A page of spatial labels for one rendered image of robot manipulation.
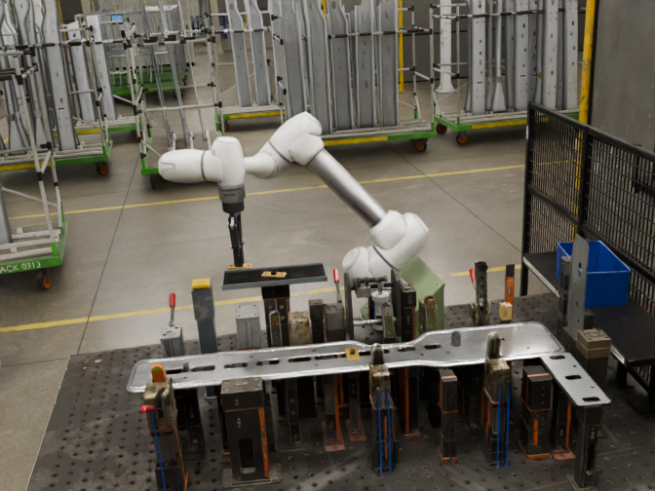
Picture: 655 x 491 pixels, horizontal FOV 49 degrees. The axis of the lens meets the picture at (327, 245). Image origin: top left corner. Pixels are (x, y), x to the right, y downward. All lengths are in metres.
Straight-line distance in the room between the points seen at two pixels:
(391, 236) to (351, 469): 1.01
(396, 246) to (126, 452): 1.28
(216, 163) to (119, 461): 1.02
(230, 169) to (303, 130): 0.58
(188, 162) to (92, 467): 1.04
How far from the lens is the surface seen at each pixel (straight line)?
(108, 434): 2.69
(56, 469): 2.59
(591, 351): 2.36
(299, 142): 2.88
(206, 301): 2.57
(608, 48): 5.02
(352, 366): 2.27
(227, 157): 2.37
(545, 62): 10.20
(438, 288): 2.90
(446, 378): 2.23
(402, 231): 2.92
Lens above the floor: 2.13
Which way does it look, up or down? 20 degrees down
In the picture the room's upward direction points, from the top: 3 degrees counter-clockwise
